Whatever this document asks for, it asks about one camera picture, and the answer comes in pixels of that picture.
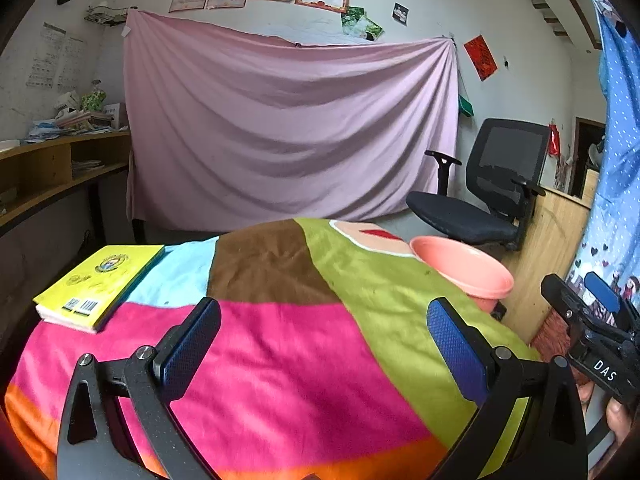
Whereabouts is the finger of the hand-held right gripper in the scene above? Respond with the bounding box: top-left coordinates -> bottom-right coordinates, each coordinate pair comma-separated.
541,274 -> 596,331
584,271 -> 623,313

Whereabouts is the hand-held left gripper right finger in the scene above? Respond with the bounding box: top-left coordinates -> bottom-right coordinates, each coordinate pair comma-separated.
427,297 -> 588,480

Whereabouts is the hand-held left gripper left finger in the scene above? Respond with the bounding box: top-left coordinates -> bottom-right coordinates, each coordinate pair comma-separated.
57,297 -> 222,480

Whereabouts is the salmon plastic basin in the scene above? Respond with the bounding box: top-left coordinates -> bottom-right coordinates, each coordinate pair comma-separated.
409,236 -> 515,313

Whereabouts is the person's right hand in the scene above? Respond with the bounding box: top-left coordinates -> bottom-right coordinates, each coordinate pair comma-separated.
575,382 -> 636,436

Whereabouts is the yellow green book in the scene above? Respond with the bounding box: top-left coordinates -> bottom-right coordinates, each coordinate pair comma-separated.
32,244 -> 166,334

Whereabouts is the colourful patchwork blanket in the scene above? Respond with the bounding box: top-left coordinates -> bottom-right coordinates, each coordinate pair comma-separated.
5,217 -> 541,480

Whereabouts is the black office chair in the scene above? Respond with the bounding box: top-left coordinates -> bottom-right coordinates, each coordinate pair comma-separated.
406,118 -> 552,323

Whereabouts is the blue dotted printed curtain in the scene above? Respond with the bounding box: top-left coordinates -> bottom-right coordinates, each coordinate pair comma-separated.
530,0 -> 640,361

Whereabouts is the wooden shelf desk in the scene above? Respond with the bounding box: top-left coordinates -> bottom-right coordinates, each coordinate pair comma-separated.
0,130 -> 132,238

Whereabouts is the pink hanging sheet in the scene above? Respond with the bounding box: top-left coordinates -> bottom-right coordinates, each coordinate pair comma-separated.
122,8 -> 460,233

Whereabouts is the white cardboard box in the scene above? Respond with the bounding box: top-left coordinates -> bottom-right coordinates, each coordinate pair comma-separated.
102,102 -> 128,131

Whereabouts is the pile of papers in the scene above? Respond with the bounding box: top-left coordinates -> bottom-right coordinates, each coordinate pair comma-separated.
25,112 -> 113,143

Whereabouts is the red paper wall poster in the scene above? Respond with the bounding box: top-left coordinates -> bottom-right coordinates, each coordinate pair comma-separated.
463,35 -> 498,82

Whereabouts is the paper wall calendar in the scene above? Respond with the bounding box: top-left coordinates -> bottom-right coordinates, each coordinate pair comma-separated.
27,22 -> 68,88
61,35 -> 87,83

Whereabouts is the green wall photo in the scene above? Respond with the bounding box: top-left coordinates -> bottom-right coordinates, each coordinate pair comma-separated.
341,6 -> 365,36
352,15 -> 385,42

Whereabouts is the wire wall rack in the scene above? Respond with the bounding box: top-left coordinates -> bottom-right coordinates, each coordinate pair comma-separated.
84,5 -> 130,26

